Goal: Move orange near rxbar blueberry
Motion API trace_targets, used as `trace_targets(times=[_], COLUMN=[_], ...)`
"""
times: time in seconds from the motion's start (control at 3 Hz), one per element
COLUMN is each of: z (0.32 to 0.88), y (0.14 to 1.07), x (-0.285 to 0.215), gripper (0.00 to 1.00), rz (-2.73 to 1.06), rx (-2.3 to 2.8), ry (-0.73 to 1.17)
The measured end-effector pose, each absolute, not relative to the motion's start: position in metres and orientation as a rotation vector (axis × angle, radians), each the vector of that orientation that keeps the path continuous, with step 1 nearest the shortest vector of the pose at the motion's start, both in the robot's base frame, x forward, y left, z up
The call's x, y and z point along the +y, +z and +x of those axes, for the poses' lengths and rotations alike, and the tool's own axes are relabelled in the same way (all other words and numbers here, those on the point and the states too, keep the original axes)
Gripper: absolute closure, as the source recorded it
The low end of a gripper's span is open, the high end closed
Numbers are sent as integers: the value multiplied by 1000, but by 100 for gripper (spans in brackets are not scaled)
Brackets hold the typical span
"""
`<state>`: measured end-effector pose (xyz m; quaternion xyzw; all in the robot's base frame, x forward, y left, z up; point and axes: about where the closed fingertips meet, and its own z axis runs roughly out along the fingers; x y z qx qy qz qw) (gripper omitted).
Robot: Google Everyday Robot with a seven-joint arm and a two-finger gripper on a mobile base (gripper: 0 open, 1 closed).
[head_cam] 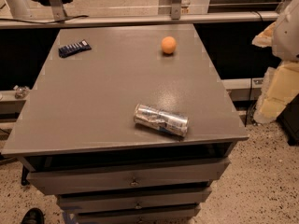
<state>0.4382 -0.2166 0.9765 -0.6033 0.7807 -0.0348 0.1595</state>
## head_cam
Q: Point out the grey drawer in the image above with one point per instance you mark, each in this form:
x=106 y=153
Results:
x=138 y=199
x=128 y=176
x=130 y=216

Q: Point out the metal upright bracket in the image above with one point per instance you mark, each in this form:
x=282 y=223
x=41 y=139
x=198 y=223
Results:
x=58 y=10
x=175 y=9

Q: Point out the grey metal rail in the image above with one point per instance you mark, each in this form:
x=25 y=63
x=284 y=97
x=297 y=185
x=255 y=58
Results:
x=85 y=21

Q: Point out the black shoe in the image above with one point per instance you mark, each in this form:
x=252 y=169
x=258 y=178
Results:
x=33 y=216

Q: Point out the orange fruit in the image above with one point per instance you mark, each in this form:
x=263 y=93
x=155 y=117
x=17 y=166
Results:
x=168 y=45

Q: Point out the blue rxbar blueberry wrapper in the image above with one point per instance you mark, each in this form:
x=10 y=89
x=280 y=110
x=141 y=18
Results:
x=73 y=49

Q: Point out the white pipe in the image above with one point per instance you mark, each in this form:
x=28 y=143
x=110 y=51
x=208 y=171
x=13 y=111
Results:
x=19 y=9

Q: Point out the top grey drawer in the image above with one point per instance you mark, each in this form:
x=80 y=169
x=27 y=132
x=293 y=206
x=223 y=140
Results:
x=128 y=176

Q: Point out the metal upright bracket centre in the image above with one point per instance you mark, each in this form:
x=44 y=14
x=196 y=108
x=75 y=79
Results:
x=175 y=9

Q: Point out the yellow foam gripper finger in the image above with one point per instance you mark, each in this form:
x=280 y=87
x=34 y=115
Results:
x=264 y=38
x=280 y=86

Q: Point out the middle grey drawer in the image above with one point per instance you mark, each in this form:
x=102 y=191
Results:
x=138 y=199

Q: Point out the bottom grey drawer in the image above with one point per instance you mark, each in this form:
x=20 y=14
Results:
x=130 y=216

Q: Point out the small shiny crumpled object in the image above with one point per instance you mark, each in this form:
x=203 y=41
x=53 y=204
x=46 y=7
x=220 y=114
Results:
x=21 y=92

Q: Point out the crushed silver can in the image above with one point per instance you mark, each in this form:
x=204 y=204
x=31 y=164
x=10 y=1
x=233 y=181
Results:
x=161 y=120

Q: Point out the grey drawer cabinet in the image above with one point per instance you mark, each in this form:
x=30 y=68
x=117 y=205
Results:
x=80 y=112

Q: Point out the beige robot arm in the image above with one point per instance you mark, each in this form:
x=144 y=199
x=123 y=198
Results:
x=285 y=39

